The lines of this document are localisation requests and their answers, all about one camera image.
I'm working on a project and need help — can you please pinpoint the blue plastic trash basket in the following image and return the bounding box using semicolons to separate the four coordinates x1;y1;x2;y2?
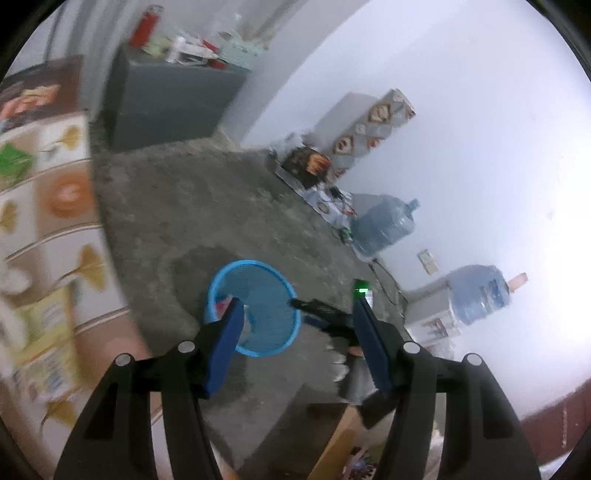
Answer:
204;260;301;358

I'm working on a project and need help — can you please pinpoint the blue water jug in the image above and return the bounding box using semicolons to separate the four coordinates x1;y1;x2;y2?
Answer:
447;265;528;325
349;194;420;261

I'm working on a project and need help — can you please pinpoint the dark snack box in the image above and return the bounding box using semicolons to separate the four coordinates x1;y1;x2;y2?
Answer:
281;147;332;190

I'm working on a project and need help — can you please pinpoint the patterned ginkgo tablecloth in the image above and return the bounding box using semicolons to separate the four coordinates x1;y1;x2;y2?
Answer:
1;113;149;477

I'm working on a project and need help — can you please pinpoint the rolled patterned tablecloth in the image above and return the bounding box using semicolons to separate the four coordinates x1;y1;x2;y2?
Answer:
328;89;416;183

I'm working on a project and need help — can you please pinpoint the grey cabinet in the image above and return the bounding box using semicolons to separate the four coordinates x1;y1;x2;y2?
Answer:
102;45;249;152

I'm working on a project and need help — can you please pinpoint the small green snack packet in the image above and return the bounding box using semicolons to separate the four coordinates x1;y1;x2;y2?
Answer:
0;142;33;189

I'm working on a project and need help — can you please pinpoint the mint green desk organizer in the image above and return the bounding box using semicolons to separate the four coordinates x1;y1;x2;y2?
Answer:
218;38;264;71

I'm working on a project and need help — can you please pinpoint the small white bottle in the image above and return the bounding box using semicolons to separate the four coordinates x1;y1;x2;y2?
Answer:
165;35;185;63

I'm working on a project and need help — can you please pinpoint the red thermos bottle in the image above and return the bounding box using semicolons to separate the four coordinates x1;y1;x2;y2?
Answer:
129;4;164;48

